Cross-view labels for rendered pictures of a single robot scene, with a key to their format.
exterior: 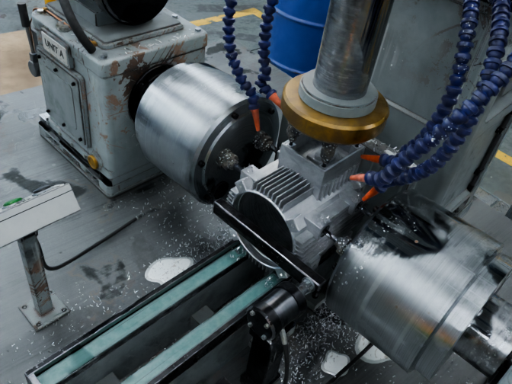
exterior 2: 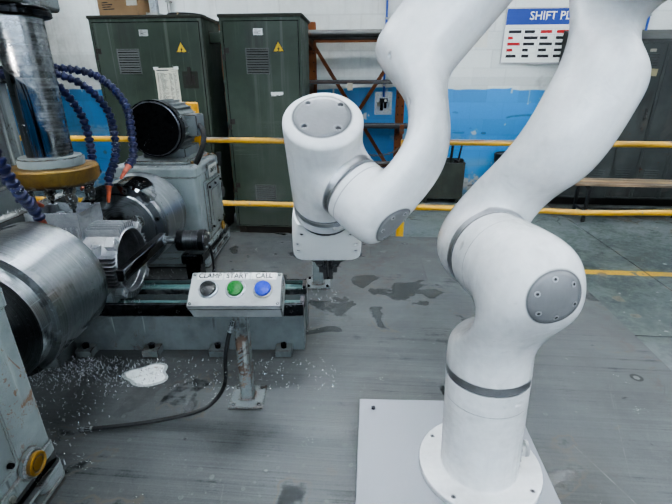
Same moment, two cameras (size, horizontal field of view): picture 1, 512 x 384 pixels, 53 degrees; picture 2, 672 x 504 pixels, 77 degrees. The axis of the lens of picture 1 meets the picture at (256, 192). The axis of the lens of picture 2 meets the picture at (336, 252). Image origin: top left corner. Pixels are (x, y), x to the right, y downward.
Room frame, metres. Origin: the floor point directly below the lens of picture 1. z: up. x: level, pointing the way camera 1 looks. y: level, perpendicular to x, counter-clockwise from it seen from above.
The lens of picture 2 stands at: (0.86, 1.04, 1.41)
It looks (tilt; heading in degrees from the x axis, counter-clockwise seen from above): 22 degrees down; 231
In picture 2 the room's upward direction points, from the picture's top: straight up
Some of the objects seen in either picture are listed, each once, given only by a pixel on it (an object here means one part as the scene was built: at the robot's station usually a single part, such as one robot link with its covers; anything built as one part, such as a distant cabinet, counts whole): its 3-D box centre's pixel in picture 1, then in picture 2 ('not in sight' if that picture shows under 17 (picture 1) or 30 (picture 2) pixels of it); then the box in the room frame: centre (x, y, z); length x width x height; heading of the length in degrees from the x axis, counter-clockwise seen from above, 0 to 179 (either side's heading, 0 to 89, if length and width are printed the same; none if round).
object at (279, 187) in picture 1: (296, 207); (92, 259); (0.73, -0.08, 1.01); 0.20 x 0.19 x 0.19; 142
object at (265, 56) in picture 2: not in sight; (271, 132); (-1.28, -2.64, 0.98); 0.72 x 0.49 x 1.96; 137
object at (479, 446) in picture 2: not in sight; (482, 420); (0.36, 0.78, 0.93); 0.19 x 0.19 x 0.18
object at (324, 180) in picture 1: (320, 161); (66, 222); (0.76, -0.11, 1.11); 0.12 x 0.11 x 0.07; 142
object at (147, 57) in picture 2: not in sight; (170, 130); (-0.56, -3.33, 0.99); 1.02 x 0.49 x 1.98; 137
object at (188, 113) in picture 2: not in sight; (183, 158); (0.31, -0.56, 1.16); 0.33 x 0.26 x 0.42; 52
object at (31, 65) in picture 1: (44, 43); not in sight; (1.10, 0.56, 1.07); 0.08 x 0.07 x 0.20; 142
